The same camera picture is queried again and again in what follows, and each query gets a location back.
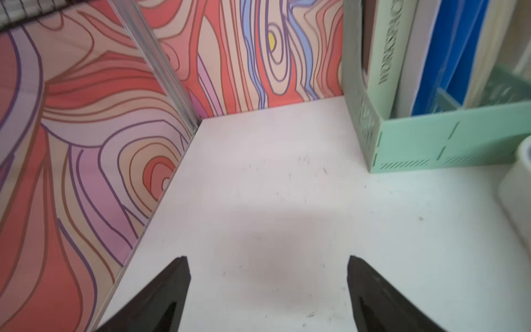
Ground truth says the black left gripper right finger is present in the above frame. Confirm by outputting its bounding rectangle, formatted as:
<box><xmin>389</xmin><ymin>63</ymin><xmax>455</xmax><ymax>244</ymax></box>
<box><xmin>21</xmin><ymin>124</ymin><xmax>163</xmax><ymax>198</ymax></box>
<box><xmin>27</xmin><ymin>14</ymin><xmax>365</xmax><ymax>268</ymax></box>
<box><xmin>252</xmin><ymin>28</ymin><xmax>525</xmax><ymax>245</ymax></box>
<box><xmin>347</xmin><ymin>256</ymin><xmax>443</xmax><ymax>331</ymax></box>

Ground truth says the black wire basket left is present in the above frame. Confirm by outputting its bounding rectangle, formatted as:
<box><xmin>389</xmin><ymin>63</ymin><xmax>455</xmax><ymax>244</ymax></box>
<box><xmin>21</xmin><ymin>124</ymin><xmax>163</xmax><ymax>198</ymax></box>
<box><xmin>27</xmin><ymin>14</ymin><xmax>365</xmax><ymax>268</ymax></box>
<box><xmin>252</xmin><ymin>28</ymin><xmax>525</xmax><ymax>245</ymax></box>
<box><xmin>0</xmin><ymin>0</ymin><xmax>84</xmax><ymax>32</ymax></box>

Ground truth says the blue folder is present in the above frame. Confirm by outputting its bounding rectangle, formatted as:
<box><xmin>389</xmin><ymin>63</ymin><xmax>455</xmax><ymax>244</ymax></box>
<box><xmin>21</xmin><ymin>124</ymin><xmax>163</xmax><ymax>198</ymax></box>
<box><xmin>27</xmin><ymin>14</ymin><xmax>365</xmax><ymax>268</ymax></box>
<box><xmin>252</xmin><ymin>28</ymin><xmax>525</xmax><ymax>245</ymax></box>
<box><xmin>412</xmin><ymin>1</ymin><xmax>488</xmax><ymax>116</ymax></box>

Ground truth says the aluminium frame post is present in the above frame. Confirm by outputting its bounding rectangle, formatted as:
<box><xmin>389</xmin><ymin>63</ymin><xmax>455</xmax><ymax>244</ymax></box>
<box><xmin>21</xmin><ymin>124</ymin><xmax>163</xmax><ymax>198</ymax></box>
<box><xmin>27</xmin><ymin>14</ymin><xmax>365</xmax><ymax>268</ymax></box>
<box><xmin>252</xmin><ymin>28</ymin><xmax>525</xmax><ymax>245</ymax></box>
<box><xmin>109</xmin><ymin>0</ymin><xmax>201</xmax><ymax>134</ymax></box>

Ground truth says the green spine book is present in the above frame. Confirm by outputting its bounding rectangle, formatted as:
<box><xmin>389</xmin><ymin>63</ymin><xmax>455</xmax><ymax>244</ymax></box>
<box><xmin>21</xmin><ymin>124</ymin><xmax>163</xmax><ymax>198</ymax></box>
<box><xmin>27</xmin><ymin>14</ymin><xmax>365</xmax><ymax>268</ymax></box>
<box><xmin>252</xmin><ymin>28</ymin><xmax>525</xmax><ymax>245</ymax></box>
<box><xmin>362</xmin><ymin>0</ymin><xmax>418</xmax><ymax>119</ymax></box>

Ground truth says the mint green file crate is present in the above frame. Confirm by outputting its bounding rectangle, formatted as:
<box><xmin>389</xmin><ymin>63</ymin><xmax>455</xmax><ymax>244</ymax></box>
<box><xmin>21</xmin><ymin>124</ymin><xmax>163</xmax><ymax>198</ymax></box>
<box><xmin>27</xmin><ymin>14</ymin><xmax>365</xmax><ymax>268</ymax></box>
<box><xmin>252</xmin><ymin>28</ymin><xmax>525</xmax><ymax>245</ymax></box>
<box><xmin>342</xmin><ymin>1</ymin><xmax>530</xmax><ymax>174</ymax></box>

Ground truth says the white storage tray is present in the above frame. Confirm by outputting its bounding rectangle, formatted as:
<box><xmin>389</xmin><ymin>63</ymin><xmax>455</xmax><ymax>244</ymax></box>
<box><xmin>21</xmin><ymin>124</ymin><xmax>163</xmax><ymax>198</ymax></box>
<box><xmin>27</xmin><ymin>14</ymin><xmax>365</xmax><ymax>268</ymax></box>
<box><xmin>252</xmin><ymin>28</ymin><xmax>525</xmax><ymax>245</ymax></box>
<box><xmin>499</xmin><ymin>137</ymin><xmax>530</xmax><ymax>252</ymax></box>

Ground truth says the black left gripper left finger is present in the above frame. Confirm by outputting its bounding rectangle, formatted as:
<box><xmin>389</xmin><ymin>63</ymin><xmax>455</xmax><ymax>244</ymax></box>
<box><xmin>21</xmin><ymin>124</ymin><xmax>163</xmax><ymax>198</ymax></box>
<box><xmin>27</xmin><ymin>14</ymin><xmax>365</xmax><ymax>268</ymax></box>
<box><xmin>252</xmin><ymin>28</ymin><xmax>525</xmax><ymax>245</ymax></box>
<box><xmin>98</xmin><ymin>256</ymin><xmax>191</xmax><ymax>332</ymax></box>

